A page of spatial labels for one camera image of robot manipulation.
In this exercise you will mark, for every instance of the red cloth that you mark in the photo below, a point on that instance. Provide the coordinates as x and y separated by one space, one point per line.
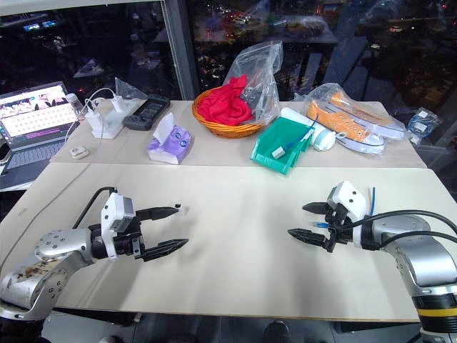
223 105

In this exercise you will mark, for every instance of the green plastic bin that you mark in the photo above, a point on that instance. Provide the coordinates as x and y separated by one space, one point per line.
275 137
299 151

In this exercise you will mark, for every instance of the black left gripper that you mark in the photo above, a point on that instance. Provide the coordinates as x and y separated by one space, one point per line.
128 246

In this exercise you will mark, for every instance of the grey window frame post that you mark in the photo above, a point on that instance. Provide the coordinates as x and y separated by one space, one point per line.
180 50

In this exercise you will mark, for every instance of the small white round gadget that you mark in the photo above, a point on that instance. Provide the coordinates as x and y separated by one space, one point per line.
78 151

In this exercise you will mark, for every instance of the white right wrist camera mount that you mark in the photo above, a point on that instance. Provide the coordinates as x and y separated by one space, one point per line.
351 200

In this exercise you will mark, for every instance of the open grey laptop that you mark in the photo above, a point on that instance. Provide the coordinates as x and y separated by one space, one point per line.
32 128

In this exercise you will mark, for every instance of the white power strip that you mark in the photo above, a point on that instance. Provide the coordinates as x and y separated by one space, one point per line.
114 121

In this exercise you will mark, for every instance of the purple tissue pack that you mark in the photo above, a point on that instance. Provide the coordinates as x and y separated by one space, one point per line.
171 143

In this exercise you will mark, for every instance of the clear plastic bottle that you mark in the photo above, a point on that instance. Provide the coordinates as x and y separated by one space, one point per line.
72 103

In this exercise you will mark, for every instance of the clear shoe plastic bag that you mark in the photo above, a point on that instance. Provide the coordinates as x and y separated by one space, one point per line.
323 93

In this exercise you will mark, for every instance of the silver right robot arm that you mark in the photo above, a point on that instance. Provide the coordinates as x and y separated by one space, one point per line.
421 257

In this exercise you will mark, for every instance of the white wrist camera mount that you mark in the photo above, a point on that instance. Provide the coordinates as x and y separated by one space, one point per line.
351 200
115 214

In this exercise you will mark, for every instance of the orange woven basket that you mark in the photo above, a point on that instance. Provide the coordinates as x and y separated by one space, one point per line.
232 129

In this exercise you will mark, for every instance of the small clear plastic bag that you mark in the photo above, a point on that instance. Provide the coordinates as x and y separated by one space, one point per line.
130 89

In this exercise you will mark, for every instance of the orange canvas sneaker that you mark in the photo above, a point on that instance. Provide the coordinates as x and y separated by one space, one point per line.
375 118
342 126

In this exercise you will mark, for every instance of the black handheld device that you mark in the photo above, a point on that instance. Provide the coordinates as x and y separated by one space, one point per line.
146 113

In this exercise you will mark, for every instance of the large clear plastic bag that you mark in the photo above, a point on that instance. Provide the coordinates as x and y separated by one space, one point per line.
262 68

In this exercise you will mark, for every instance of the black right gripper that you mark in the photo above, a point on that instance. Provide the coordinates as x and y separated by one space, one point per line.
339 223

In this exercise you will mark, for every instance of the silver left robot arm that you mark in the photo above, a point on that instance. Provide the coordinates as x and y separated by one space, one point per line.
60 246

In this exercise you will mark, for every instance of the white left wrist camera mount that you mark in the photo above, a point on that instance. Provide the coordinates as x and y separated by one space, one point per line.
115 214

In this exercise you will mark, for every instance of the white tube with pale cap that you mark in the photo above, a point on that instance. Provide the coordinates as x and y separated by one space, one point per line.
321 139

